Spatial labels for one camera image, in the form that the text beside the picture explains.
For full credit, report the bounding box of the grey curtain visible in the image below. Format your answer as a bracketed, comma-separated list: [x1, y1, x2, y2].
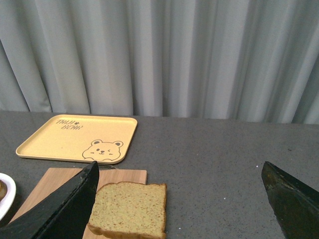
[0, 0, 319, 124]

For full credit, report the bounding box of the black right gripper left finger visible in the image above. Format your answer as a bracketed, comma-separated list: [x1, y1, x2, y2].
[0, 161, 99, 239]

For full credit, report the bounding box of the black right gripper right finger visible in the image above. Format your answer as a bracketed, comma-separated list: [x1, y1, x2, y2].
[261, 161, 319, 239]

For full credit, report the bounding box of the wooden cutting board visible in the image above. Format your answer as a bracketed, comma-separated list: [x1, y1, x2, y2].
[8, 167, 148, 239]

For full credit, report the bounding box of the bread slice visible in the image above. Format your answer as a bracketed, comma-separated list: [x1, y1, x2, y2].
[87, 182, 167, 239]
[0, 180, 7, 201]

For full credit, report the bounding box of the white round plate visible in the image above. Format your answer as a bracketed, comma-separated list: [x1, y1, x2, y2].
[0, 173, 16, 220]

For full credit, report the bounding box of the yellow bear tray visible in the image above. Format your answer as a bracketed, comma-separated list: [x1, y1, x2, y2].
[16, 115, 138, 164]

